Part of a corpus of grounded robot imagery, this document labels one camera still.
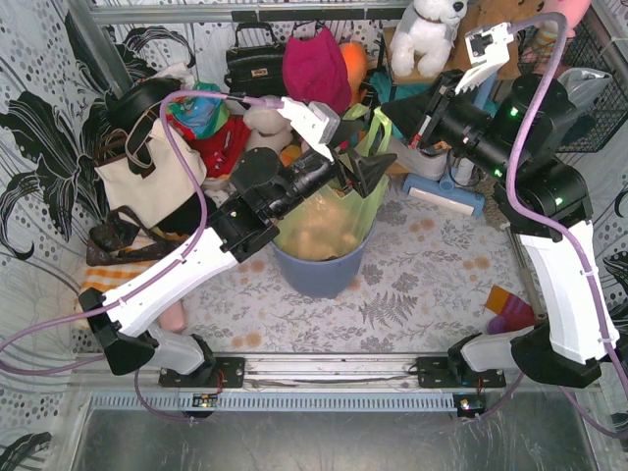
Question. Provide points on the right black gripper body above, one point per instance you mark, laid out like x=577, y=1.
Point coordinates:
x=431, y=116

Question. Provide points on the teal folded cloth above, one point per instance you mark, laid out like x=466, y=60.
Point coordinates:
x=382, y=84

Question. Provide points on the cream canvas tote bag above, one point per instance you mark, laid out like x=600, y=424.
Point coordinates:
x=153, y=194

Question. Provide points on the metal handled broom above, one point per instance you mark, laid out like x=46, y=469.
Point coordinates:
x=497, y=220

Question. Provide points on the pink plush toy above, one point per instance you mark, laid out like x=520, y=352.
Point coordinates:
x=572, y=10

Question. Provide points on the pink round object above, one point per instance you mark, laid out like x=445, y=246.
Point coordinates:
x=173, y=318

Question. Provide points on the black wire basket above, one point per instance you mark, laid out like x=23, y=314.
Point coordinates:
x=596, y=125

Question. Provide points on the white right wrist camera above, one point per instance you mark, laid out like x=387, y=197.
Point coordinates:
x=487, y=48

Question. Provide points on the white sneakers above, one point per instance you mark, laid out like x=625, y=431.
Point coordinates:
x=431, y=167

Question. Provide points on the orange white checkered cloth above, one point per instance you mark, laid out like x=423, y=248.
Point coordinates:
x=104, y=278

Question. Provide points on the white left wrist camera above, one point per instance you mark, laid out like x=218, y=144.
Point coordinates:
x=316, y=123

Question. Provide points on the blue trash bin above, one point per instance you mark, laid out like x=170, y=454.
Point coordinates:
x=321, y=279

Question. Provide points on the silver pouch in basket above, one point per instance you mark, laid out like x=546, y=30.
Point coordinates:
x=583, y=87

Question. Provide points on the black leather handbag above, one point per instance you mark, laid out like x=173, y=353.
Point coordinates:
x=256, y=71

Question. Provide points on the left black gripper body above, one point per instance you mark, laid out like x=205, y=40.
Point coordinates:
x=340, y=167

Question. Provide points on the brown teddy bear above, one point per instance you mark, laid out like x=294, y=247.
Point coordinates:
x=489, y=13

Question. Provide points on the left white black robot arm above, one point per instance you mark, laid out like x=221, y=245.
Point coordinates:
x=265, y=191

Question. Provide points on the purple orange sock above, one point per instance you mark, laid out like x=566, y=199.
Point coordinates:
x=511, y=312

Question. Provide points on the green plastic trash bag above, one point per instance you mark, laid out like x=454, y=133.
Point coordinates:
x=330, y=223

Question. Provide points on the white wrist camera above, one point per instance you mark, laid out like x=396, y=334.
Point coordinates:
x=316, y=123
x=487, y=48

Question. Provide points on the orange plush toy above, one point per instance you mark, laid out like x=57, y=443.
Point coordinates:
x=356, y=63

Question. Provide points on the colorful printed bag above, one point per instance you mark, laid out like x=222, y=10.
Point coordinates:
x=197, y=117

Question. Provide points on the white plush dog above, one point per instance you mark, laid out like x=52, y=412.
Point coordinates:
x=424, y=37

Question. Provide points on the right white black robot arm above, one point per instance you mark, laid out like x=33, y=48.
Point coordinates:
x=547, y=205

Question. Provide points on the magenta fabric bag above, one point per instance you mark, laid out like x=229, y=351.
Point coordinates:
x=314, y=70

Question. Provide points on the black metal shelf rack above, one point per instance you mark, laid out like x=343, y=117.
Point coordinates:
x=506, y=72

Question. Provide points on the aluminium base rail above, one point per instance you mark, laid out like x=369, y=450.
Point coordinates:
x=304, y=382

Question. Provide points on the red cloth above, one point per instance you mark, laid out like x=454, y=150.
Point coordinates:
x=221, y=151

